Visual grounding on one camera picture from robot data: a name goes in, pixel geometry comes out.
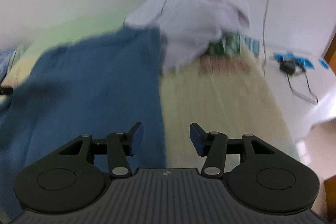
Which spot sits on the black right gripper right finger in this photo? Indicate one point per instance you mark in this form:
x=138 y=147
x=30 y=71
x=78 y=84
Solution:
x=215 y=146

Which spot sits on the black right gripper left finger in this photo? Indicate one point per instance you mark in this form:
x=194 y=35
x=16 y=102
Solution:
x=117 y=146

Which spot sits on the blue knit sweater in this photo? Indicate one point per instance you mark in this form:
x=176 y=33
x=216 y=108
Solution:
x=97 y=86

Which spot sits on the white bedside table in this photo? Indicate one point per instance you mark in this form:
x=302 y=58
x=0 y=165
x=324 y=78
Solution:
x=294 y=109

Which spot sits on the green white striped garment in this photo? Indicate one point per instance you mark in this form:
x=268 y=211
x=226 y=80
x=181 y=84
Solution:
x=231 y=44

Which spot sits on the blue plastic tray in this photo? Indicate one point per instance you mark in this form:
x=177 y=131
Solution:
x=289 y=56

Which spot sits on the small blue round lid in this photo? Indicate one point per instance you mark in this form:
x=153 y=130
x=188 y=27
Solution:
x=324 y=64

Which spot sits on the light grey garment pile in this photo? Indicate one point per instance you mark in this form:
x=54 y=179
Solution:
x=187 y=27

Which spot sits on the blue patterned pillow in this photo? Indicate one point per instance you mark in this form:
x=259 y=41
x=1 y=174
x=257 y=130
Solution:
x=9 y=57

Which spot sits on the black power adapter with cord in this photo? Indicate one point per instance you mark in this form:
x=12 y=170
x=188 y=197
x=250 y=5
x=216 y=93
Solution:
x=292 y=69

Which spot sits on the orange wooden door frame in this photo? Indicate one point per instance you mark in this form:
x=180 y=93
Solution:
x=330 y=55

